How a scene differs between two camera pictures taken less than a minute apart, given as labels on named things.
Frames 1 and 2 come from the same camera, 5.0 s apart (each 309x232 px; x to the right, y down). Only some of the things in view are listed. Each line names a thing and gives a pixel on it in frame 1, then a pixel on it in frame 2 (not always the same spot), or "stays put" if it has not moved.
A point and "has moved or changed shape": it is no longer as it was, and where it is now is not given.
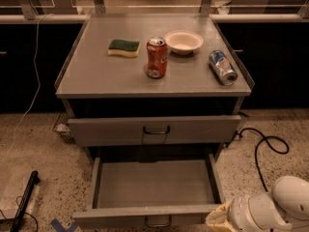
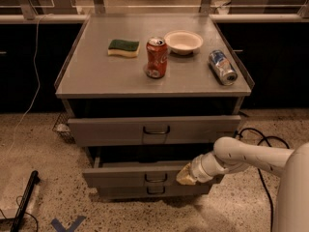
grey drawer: (153, 188) has moved or changed shape
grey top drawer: (221, 130) stays put
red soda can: (156, 62) stays put
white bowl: (183, 42) stays put
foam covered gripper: (240, 211) -> (198, 172)
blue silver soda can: (222, 68) stays put
